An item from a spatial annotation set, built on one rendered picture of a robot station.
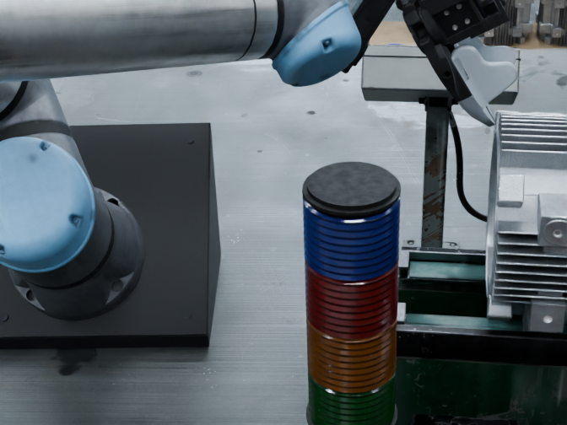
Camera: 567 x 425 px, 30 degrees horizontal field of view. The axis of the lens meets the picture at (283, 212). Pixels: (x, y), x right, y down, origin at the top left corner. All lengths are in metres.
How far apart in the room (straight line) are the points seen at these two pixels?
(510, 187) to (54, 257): 0.42
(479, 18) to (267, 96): 0.83
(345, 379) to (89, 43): 0.28
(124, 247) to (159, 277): 0.07
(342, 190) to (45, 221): 0.42
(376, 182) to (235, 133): 0.98
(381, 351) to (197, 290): 0.52
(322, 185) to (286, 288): 0.63
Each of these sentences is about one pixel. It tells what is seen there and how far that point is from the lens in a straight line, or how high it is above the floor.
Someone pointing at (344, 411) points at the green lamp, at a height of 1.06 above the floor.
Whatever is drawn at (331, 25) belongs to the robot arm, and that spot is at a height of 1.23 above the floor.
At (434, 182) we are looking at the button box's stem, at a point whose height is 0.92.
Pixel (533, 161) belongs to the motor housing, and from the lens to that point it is 0.94.
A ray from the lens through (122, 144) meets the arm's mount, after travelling 1.24.
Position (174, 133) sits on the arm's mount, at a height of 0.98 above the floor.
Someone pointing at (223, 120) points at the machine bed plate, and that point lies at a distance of 1.66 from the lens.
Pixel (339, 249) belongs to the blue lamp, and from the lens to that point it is 0.64.
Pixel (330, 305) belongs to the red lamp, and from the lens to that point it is 0.66.
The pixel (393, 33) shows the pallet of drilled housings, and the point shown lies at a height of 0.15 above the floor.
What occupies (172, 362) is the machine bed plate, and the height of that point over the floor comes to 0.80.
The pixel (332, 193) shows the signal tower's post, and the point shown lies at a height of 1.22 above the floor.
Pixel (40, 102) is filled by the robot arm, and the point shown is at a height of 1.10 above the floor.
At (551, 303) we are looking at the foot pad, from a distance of 0.95.
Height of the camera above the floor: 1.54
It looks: 32 degrees down
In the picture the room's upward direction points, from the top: 2 degrees counter-clockwise
